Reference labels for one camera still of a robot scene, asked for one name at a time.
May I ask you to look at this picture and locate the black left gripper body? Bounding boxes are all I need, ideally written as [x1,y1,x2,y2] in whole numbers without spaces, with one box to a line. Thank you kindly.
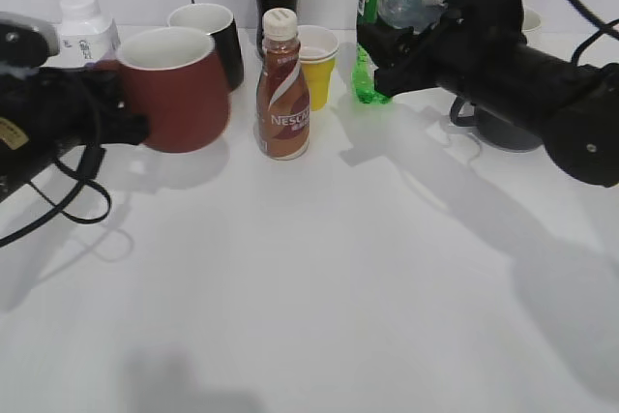
[28,67,149,152]

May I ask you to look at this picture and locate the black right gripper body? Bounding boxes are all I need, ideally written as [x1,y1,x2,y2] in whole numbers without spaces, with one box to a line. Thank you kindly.
[372,9,524,97]

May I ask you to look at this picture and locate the dark red ceramic mug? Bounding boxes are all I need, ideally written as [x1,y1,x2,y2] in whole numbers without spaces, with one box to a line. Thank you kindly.
[116,26,231,153]

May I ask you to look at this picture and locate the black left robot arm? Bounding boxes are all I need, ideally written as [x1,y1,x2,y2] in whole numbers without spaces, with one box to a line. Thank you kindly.
[1,68,149,199]

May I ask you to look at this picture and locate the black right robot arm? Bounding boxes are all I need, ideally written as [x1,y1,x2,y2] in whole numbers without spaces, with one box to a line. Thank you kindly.
[357,10,618,188]

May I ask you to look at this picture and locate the glossy black mug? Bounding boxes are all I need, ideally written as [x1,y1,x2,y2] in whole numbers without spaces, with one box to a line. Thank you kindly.
[167,3,245,91]

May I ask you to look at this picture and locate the white blueberry yogurt bottle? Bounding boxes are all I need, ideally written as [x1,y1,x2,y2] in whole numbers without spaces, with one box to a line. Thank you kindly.
[57,0,120,69]

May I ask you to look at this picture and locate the white cup far right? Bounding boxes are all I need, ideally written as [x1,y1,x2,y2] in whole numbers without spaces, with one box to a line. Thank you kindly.
[522,7,543,48]

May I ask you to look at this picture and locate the green soda bottle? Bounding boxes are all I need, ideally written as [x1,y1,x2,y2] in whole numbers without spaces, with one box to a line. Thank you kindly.
[351,0,391,105]

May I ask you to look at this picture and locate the yellow paper cup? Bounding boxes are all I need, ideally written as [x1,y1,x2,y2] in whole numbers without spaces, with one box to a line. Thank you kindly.
[301,56,336,111]

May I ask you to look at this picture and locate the white paper cup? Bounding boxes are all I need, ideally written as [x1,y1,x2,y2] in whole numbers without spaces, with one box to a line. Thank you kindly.
[298,25,339,62]

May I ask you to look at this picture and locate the brown Nescafe coffee bottle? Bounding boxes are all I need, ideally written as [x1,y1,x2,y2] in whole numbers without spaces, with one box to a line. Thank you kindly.
[256,8,310,160]

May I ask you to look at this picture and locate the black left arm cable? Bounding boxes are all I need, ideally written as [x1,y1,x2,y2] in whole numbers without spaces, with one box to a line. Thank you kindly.
[0,93,113,249]

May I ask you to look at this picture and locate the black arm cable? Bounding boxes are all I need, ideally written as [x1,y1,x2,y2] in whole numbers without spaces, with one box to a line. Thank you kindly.
[0,93,113,249]
[524,0,619,68]

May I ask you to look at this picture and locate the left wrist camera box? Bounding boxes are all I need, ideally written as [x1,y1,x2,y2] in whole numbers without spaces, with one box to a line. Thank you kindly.
[1,12,60,68]

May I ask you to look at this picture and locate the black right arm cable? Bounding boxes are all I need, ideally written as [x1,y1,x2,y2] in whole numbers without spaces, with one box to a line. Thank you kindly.
[524,0,619,68]

